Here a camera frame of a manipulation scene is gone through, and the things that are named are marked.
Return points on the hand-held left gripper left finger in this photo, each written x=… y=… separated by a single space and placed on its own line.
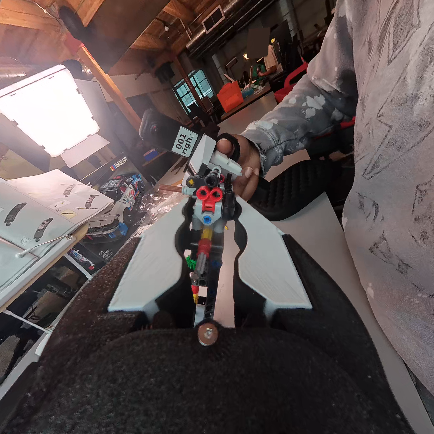
x=149 y=271

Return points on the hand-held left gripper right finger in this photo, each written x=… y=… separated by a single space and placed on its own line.
x=271 y=271

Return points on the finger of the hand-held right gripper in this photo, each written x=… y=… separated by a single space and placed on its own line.
x=203 y=152

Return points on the toy brick assembly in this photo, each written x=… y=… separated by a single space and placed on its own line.
x=207 y=210

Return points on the person's right forearm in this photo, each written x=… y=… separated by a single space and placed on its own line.
x=298 y=112

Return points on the person's right hand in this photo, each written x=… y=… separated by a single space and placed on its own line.
x=249 y=159

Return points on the window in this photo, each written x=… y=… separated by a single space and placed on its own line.
x=193 y=90

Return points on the orange storage bin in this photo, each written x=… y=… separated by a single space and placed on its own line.
x=230 y=98

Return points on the clear plastic bag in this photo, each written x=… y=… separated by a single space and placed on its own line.
x=159 y=206

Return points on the toy car box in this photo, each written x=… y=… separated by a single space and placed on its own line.
x=125 y=196

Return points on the wooden book stand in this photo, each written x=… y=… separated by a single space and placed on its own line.
x=81 y=232

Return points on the black mesh office chair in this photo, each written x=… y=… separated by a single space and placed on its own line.
x=298 y=190

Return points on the studio light panel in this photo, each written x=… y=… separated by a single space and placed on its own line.
x=47 y=112

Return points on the instruction booklet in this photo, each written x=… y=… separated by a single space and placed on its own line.
x=51 y=210

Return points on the white ceiling vent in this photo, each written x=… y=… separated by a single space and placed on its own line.
x=213 y=18

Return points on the person's torso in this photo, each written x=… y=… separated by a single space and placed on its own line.
x=390 y=169

